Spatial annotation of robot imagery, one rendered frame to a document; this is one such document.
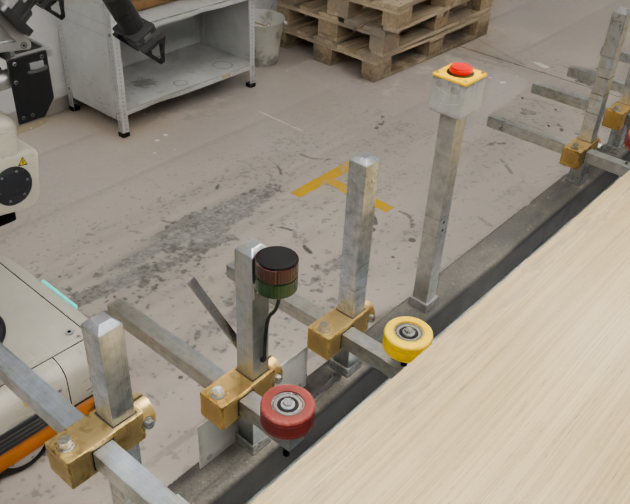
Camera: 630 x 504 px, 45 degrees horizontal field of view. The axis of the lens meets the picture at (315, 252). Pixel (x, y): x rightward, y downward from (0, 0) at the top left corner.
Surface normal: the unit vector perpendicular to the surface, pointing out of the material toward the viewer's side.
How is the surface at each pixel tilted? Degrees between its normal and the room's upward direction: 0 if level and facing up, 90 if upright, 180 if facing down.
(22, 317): 0
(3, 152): 90
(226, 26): 90
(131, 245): 0
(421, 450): 0
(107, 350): 90
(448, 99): 90
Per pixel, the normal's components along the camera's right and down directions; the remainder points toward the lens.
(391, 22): -0.61, 0.44
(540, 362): 0.04, -0.81
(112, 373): 0.75, 0.41
